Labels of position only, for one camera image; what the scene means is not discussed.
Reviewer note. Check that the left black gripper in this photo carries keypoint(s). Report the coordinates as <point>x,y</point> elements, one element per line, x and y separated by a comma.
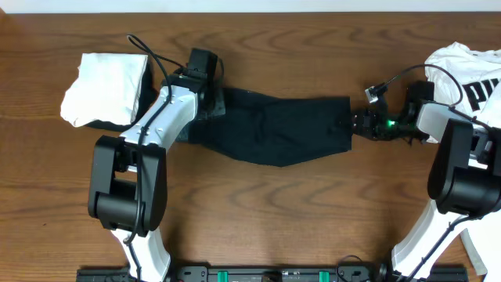
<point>215,104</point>

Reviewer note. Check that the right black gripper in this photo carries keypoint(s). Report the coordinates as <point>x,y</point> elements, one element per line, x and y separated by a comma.
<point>365,117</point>

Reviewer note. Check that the black pants red waistband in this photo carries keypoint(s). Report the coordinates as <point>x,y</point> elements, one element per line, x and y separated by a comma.
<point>267,130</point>

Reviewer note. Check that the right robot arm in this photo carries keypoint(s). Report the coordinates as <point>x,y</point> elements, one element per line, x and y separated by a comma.
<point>463,184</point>

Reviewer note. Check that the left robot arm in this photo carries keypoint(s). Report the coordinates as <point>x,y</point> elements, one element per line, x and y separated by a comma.
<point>128,189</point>

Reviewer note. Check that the folded black garment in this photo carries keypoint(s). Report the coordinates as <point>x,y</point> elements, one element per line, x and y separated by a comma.
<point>147,96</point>

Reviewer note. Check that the folded white cloth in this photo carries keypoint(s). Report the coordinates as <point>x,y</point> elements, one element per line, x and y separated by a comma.
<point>107,88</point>

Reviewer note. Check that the white printed t-shirt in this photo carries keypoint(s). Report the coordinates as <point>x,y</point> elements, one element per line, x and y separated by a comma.
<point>472,79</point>

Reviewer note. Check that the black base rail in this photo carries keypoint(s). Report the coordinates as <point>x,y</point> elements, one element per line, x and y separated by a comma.
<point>343,273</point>

